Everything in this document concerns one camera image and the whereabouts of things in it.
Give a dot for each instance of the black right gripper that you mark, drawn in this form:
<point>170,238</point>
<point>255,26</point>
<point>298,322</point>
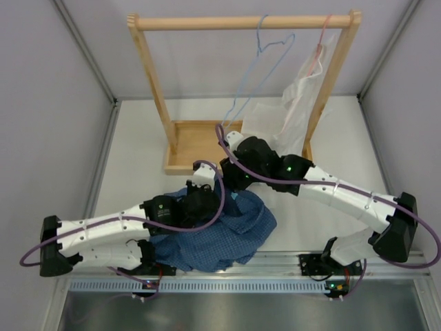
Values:
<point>231,179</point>

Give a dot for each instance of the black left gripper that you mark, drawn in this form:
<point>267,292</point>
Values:
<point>191,187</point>

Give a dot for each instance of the blue checked shirt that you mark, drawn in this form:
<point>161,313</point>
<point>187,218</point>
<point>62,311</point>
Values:
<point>241,229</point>

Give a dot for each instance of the blue wire hanger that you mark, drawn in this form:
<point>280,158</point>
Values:
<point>247,90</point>

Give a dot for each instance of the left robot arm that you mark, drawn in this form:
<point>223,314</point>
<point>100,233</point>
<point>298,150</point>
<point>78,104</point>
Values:
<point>123,240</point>

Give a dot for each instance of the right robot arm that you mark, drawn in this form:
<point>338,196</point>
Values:
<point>389,229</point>

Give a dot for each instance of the white shirt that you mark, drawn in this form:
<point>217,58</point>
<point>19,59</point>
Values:
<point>284,126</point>

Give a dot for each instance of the wooden clothes rack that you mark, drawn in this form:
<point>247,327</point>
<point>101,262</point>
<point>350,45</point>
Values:
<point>192,140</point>

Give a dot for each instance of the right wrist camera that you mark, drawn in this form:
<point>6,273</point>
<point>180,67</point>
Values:
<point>232,140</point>

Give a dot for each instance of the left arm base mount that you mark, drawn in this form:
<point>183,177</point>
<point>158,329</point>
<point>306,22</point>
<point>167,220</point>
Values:
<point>150,266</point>

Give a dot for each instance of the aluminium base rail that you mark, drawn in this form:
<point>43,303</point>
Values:
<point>288,264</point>

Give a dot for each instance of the pink wire hanger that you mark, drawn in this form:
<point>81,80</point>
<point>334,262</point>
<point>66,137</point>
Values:
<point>319,45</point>

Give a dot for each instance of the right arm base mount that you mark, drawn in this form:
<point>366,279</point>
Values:
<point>320,266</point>

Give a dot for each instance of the aluminium frame post left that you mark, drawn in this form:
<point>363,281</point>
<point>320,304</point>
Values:
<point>67,19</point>

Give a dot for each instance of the aluminium frame post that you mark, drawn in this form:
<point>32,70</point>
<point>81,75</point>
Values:
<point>67,19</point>
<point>392,40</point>

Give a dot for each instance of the grey slotted cable duct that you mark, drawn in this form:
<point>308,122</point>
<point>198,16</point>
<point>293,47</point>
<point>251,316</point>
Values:
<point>207,286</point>

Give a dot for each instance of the aluminium frame post right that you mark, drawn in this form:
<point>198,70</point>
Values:
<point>392,40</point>

